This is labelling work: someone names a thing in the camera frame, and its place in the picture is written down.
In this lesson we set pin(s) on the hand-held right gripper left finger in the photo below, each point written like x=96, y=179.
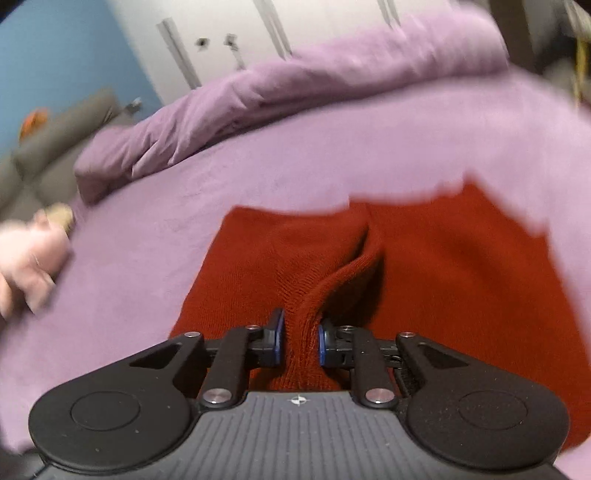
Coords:
x=277, y=338

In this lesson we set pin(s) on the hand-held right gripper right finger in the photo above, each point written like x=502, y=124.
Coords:
x=322, y=347

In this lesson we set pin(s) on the red knitted cardigan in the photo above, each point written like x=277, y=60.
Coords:
x=438, y=258

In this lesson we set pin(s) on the lilac bed sheet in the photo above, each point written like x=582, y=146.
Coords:
x=152, y=217

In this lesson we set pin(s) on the lilac crumpled duvet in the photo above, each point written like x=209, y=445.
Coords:
x=286, y=92

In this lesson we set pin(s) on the white wardrobe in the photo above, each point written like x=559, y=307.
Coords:
x=323, y=27

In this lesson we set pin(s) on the orange item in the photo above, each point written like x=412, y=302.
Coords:
x=34, y=119

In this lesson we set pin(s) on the yellow side table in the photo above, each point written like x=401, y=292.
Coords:
x=577, y=50

